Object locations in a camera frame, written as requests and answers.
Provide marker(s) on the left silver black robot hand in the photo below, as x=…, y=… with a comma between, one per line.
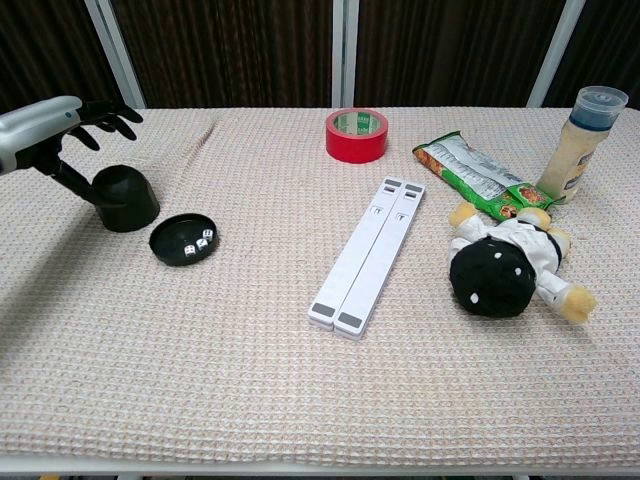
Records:
x=35, y=125

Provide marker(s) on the black dice cup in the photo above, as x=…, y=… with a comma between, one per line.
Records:
x=127, y=200

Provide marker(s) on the black round cap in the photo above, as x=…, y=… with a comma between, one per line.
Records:
x=172, y=240

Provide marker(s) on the white die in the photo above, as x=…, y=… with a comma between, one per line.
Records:
x=207, y=233
x=202, y=244
x=190, y=251

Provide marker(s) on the beige waffle tablecloth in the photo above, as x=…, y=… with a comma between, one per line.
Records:
x=200, y=325

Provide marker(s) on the red tape roll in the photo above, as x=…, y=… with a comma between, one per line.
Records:
x=356, y=147

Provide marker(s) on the white folding stand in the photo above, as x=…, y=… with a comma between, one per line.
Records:
x=370, y=260

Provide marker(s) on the green snack packet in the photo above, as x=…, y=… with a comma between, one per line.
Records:
x=470, y=172

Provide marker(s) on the plush doll with black head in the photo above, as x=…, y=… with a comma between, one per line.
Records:
x=505, y=265

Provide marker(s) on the seasoning bottle with blue cap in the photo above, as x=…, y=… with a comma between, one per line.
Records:
x=575, y=150

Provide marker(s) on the silver partition post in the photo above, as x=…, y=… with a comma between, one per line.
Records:
x=555, y=50
x=345, y=50
x=115, y=50

